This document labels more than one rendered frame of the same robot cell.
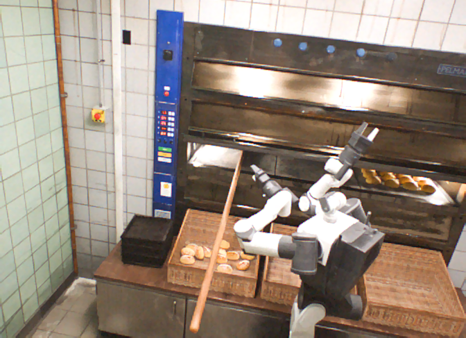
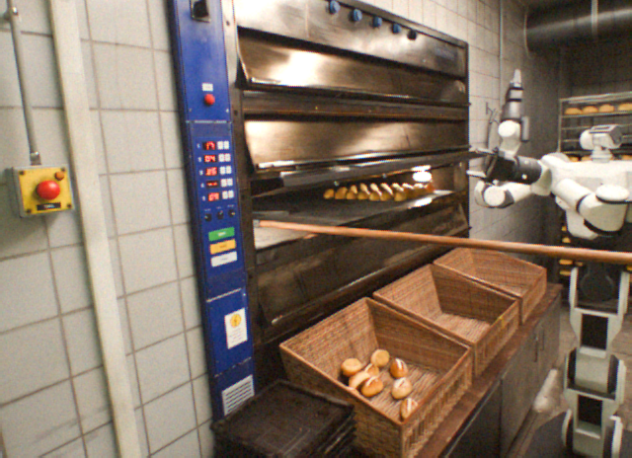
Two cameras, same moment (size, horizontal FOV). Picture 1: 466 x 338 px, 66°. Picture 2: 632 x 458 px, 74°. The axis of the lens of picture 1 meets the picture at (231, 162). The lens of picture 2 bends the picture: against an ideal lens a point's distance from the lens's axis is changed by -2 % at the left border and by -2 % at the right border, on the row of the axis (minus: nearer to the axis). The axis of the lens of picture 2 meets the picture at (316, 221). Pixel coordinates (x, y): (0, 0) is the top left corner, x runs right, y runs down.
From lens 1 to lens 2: 2.01 m
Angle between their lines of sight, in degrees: 55
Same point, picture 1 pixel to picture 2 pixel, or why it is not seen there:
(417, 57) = (425, 38)
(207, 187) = (290, 283)
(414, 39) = (423, 17)
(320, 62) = (371, 40)
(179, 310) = not seen: outside the picture
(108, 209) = not seen: outside the picture
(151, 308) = not seen: outside the picture
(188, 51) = (226, 8)
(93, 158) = (16, 357)
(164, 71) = (197, 48)
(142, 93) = (145, 110)
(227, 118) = (298, 138)
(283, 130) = (358, 142)
